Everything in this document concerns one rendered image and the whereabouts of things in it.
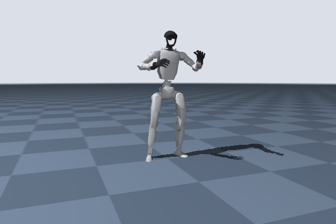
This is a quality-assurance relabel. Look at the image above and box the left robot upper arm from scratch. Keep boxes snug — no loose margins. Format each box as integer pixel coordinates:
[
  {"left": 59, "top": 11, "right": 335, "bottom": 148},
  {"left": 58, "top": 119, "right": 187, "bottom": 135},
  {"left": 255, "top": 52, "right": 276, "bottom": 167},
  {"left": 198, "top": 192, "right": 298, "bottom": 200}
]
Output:
[{"left": 179, "top": 52, "right": 198, "bottom": 71}]

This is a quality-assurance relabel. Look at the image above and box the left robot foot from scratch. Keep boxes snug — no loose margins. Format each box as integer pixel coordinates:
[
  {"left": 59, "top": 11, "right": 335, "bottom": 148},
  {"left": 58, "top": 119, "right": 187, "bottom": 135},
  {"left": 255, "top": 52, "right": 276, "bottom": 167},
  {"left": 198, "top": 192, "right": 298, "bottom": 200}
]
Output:
[{"left": 174, "top": 151, "right": 188, "bottom": 158}]

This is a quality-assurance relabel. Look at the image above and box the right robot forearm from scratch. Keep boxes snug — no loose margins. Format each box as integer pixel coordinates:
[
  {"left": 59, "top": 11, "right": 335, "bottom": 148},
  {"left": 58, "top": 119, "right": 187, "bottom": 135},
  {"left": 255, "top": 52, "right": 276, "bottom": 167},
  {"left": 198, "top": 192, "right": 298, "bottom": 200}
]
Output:
[{"left": 137, "top": 61, "right": 153, "bottom": 71}]

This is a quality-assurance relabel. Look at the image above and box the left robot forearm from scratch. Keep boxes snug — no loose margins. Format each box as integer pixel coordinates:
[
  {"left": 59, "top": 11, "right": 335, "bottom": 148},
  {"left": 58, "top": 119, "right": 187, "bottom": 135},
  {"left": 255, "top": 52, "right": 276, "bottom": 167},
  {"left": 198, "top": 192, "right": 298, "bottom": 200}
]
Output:
[{"left": 195, "top": 61, "right": 203, "bottom": 70}]

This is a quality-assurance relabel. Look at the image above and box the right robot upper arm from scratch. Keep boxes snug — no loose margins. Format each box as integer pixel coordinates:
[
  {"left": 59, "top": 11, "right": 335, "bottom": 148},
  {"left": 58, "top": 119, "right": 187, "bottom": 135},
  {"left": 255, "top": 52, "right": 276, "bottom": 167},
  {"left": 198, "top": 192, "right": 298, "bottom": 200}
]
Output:
[{"left": 138, "top": 50, "right": 161, "bottom": 70}]

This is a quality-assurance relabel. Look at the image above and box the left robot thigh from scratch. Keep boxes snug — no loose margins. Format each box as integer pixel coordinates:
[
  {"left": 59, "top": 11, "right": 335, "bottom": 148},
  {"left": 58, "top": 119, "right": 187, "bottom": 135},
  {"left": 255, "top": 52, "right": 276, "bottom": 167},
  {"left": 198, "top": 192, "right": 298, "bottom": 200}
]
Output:
[{"left": 173, "top": 91, "right": 186, "bottom": 131}]

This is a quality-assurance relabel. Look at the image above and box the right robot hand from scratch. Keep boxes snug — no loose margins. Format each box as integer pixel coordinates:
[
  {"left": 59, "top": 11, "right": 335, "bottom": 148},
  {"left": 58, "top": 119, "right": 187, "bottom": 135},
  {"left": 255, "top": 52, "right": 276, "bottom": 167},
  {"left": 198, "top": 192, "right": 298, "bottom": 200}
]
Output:
[{"left": 150, "top": 58, "right": 170, "bottom": 70}]

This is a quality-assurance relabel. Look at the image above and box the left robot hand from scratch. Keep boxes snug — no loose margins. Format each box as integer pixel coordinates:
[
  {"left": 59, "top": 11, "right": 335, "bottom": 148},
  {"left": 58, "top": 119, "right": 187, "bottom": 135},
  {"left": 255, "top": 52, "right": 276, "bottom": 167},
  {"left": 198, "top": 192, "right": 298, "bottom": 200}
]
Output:
[{"left": 194, "top": 50, "right": 205, "bottom": 65}]

